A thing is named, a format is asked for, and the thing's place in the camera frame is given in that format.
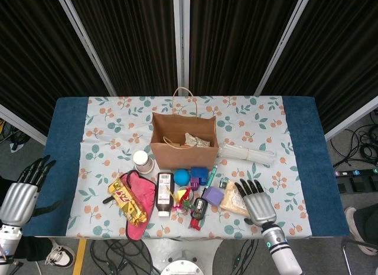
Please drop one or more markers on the yellow floor tape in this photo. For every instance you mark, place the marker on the yellow floor tape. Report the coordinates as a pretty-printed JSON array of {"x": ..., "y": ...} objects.
[{"x": 79, "y": 257}]

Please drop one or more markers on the blue toy block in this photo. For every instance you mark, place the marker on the blue toy block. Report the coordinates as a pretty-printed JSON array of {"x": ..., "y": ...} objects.
[{"x": 198, "y": 172}]

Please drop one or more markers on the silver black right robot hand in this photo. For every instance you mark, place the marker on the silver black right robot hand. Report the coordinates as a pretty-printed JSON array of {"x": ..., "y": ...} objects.
[{"x": 260, "y": 208}]

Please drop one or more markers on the bundle of clear straws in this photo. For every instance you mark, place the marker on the bundle of clear straws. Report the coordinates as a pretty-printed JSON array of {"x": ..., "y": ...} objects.
[{"x": 251, "y": 155}]

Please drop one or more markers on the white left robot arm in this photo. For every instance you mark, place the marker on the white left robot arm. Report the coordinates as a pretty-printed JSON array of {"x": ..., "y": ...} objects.
[{"x": 7, "y": 245}]

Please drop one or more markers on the floral tablecloth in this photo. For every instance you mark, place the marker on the floral tablecloth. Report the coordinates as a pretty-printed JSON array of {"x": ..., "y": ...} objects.
[{"x": 118, "y": 109}]

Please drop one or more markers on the brown bottle white cap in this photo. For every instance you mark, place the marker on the brown bottle white cap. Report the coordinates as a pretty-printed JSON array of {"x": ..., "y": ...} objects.
[{"x": 164, "y": 195}]

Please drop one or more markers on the white paper cup stack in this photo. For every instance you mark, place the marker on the white paper cup stack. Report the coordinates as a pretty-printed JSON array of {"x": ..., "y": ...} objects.
[{"x": 143, "y": 163}]

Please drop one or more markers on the gold foil snack package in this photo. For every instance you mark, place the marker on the gold foil snack package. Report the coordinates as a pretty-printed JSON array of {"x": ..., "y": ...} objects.
[{"x": 127, "y": 201}]

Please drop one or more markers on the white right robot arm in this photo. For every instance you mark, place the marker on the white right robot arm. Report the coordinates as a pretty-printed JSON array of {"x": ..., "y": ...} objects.
[{"x": 280, "y": 251}]

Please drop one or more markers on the beige food package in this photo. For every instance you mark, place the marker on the beige food package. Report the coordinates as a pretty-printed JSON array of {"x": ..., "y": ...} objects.
[{"x": 233, "y": 199}]

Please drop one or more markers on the brown paper bag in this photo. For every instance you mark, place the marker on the brown paper bag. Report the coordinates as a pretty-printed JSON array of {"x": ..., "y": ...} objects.
[{"x": 183, "y": 157}]

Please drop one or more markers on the black power strip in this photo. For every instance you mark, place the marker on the black power strip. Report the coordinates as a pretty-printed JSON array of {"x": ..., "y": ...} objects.
[{"x": 354, "y": 172}]

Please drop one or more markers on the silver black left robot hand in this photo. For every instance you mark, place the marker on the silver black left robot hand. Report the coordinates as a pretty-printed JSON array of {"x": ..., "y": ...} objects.
[{"x": 17, "y": 204}]

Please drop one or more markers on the blue table cover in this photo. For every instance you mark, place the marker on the blue table cover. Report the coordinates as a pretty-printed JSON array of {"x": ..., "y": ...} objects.
[{"x": 68, "y": 124}]

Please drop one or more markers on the small green pencil sharpener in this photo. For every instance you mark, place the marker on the small green pencil sharpener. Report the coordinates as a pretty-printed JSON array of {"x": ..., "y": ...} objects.
[{"x": 224, "y": 183}]

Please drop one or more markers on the black pleated partition panel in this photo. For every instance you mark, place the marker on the black pleated partition panel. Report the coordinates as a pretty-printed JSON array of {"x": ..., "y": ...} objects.
[
  {"x": 236, "y": 36},
  {"x": 133, "y": 36},
  {"x": 339, "y": 50},
  {"x": 29, "y": 50}
]

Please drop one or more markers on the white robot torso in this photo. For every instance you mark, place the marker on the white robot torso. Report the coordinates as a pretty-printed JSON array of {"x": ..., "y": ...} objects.
[{"x": 183, "y": 257}]

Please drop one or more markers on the purple toy block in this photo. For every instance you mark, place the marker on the purple toy block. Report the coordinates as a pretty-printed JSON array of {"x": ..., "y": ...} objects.
[{"x": 194, "y": 183}]

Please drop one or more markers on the pink towel black trim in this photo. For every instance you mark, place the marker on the pink towel black trim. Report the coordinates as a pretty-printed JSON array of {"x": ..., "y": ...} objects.
[{"x": 141, "y": 186}]

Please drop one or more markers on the orange snack bag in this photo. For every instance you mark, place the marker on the orange snack bag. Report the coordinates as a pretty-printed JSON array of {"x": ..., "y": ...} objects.
[{"x": 196, "y": 140}]

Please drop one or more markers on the grey sneaker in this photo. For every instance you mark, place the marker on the grey sneaker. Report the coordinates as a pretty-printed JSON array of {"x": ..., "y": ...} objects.
[{"x": 353, "y": 225}]

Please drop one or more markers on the white sneaker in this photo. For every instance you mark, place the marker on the white sneaker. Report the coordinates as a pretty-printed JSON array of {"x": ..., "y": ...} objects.
[{"x": 62, "y": 255}]

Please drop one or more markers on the blue ball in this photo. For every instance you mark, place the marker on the blue ball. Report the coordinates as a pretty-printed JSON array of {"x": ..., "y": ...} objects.
[{"x": 181, "y": 177}]

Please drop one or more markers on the colourful feather shuttlecock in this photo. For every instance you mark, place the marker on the colourful feather shuttlecock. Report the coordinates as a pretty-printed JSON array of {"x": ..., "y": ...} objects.
[{"x": 183, "y": 198}]

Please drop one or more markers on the dark trouser leg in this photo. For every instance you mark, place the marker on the dark trouser leg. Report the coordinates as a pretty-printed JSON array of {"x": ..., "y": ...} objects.
[{"x": 369, "y": 225}]

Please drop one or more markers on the purple foam cube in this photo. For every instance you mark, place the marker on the purple foam cube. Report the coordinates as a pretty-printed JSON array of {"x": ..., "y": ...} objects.
[{"x": 214, "y": 196}]

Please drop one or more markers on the black bottle red cap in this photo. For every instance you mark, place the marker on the black bottle red cap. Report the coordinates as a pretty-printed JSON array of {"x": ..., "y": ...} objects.
[{"x": 199, "y": 208}]

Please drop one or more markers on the black trouser leg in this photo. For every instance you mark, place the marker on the black trouser leg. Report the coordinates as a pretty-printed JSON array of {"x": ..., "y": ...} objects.
[{"x": 32, "y": 248}]

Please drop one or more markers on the green marker pen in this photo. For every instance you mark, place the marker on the green marker pen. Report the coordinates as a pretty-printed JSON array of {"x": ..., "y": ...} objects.
[{"x": 212, "y": 176}]

